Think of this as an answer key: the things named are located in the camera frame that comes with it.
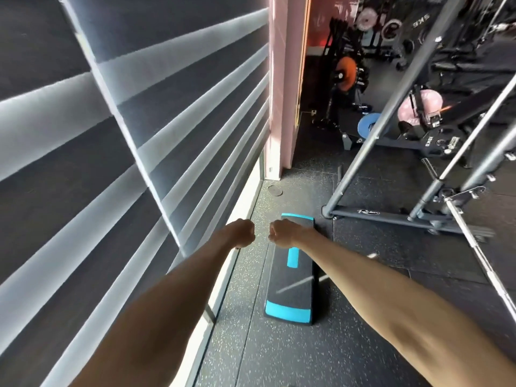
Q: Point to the person's right hand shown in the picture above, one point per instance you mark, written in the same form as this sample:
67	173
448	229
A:
283	233

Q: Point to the person's left hand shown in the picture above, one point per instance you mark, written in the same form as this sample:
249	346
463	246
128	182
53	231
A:
241	232

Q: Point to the person's right fingers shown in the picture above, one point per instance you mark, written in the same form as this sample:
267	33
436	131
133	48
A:
275	234

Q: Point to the person's left fingers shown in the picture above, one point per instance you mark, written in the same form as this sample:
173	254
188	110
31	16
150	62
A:
249	233

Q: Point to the person's left forearm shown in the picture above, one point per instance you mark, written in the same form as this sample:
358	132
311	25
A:
161	318

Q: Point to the person's right forearm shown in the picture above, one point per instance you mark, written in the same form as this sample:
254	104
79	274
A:
387	306

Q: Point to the round floor socket cover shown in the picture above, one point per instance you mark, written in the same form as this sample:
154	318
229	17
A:
275	191

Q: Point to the black and blue aerobic step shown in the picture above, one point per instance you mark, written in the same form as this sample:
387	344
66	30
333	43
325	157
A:
292	278

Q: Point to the blue weight plate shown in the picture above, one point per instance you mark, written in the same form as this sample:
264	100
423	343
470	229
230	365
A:
371	125

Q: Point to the grey striped window blind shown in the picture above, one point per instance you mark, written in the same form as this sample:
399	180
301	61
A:
121	157

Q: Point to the grey steel squat rack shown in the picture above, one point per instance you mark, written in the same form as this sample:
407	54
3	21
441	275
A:
423	157

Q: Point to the black weight plate storage rack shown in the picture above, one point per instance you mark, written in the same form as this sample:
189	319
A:
342	76

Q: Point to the orange weight plate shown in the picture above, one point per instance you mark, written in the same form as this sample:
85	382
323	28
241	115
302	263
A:
346	73

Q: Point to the pink weight plate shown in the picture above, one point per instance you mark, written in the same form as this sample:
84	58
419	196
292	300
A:
415	106

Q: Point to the black weight plate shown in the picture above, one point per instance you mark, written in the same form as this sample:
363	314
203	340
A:
443	141

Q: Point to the silver barbell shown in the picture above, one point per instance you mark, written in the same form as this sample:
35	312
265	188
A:
481	253

